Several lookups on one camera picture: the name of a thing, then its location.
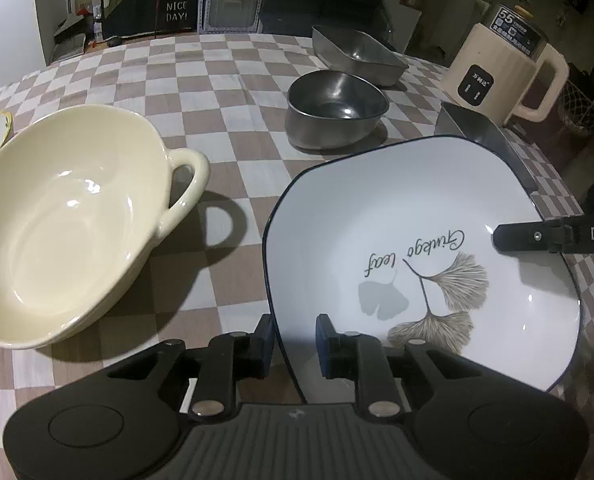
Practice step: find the cream electric kettle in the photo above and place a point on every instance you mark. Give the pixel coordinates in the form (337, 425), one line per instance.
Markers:
(492, 65)

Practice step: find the small dark object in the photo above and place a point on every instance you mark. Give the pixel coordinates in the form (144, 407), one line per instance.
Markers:
(113, 40)

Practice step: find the black lettered sign board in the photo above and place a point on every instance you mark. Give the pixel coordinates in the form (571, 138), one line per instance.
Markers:
(177, 0)

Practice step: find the net basket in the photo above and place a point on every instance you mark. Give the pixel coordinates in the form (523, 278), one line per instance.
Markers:
(584, 110)

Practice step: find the dark cloth covered chair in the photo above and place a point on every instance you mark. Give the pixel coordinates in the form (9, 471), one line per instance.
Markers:
(302, 5)

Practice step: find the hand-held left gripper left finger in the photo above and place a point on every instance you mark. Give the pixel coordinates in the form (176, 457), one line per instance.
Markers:
(264, 346)

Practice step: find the rectangular steel tray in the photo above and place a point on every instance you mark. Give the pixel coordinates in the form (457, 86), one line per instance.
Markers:
(477, 127)
(372, 67)

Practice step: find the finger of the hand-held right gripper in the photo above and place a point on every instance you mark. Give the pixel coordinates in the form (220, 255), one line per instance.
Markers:
(522, 237)

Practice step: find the brown white checkered tablecloth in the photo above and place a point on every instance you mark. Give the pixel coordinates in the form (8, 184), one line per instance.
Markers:
(227, 85)

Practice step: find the round steel bowl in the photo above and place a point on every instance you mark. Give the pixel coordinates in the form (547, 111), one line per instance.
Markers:
(327, 130)

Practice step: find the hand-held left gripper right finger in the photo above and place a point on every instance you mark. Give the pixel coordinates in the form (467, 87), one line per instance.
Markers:
(324, 346)

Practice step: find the pile of grey flat boxes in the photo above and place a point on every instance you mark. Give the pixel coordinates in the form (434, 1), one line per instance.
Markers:
(72, 35)

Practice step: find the white leaf print square plate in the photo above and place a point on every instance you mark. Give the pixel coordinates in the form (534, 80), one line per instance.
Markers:
(402, 210)

